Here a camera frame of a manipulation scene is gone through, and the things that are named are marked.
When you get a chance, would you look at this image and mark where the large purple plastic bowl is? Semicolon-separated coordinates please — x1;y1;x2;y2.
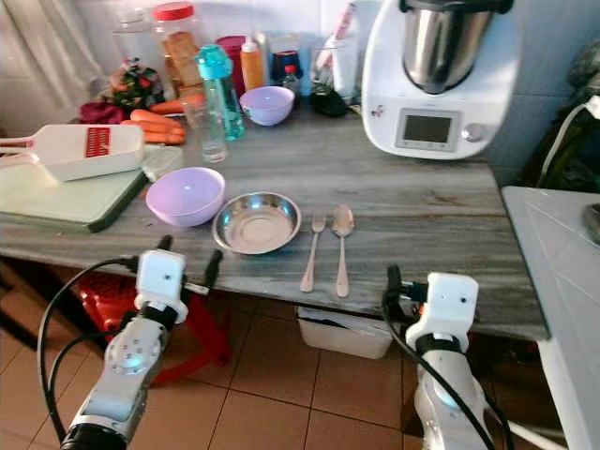
145;167;227;229

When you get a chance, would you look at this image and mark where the white plastic box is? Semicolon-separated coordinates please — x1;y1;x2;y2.
295;307;395;360

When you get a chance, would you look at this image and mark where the metal spoon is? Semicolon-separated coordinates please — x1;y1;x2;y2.
331;204;356;299

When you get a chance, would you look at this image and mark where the red plastic stool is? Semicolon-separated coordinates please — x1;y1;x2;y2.
75;272;232;387

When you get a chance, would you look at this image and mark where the metal fork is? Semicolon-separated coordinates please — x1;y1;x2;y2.
300;214;328;293

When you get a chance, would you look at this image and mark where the orange carrot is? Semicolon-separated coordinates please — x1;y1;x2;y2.
122;122;187;146
129;109;187;134
148;97;203;115

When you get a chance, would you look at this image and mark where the clear drinking glass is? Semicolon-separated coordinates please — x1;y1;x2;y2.
186;98;229;164

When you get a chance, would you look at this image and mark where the pale green cutting board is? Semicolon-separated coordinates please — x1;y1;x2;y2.
0;155;151;233

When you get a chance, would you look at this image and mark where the white slicer with red insert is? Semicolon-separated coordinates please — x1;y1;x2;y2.
0;124;146;182

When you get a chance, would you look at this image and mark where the white household appliance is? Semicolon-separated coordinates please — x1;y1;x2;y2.
501;185;600;450

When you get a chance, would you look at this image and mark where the teal water bottle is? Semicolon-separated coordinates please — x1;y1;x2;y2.
195;43;246;143

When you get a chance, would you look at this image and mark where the small purple plastic bowl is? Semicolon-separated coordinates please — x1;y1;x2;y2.
239;85;297;127

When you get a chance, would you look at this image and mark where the small black object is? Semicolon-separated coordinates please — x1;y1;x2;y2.
309;86;351;118

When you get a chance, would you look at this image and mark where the clear jar with red lid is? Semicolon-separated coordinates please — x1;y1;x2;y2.
152;1;205;99

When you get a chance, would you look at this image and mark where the orange squeeze bottle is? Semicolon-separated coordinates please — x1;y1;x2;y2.
240;37;266;92

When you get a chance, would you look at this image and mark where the white kitchen food processor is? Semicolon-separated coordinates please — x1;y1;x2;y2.
361;0;523;160

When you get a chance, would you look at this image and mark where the red canister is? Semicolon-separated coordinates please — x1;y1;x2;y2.
216;36;248;59

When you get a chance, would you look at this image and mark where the clear plastic jar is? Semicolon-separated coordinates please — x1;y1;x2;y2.
112;5;160;67

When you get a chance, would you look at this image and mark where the dark jar with red label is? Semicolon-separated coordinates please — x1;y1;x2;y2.
270;49;306;91

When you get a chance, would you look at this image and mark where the clear utensil container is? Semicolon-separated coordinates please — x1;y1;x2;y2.
309;5;363;100

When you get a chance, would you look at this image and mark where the pale curtain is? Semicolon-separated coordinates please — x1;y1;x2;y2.
0;0;100;110

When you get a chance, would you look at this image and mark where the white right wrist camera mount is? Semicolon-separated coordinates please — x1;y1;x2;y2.
405;272;482;353

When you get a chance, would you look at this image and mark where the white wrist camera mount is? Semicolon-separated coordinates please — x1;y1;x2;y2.
134;248;189;325
405;272;482;353

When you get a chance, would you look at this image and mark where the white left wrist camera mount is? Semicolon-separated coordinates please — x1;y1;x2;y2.
134;248;189;325

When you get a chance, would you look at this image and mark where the long black left arm cable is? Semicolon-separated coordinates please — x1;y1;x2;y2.
37;256;142;442

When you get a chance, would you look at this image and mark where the short black left arm cable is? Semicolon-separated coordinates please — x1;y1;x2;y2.
49;330;132;413

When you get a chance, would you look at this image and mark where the white power cable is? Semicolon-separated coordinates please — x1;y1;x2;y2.
537;94;600;185

